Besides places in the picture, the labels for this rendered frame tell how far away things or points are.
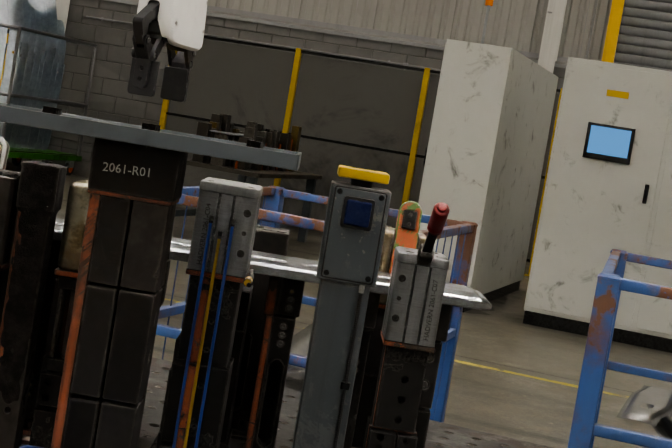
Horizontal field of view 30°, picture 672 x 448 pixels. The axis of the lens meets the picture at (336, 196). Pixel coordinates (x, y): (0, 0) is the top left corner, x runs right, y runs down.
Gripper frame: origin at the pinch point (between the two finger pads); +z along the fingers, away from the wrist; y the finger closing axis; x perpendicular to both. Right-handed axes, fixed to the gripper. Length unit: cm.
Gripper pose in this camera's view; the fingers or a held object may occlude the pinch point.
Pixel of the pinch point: (158, 89)
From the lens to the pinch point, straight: 147.2
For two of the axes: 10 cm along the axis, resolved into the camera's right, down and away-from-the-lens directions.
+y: 2.6, -0.1, 9.6
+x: -9.5, -1.7, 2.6
